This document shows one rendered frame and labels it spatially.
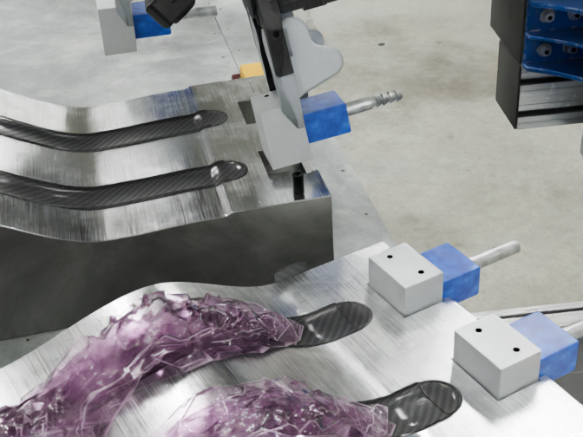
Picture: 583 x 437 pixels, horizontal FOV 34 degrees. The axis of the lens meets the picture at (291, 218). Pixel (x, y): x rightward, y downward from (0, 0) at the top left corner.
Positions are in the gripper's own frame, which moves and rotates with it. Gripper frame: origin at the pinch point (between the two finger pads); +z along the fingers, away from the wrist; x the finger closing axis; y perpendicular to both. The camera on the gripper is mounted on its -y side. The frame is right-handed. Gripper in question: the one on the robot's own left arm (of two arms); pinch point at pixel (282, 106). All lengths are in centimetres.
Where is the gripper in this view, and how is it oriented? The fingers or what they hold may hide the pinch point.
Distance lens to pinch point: 85.6
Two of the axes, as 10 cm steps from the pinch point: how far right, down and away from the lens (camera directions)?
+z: 2.2, 8.7, 4.4
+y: 9.5, -2.9, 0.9
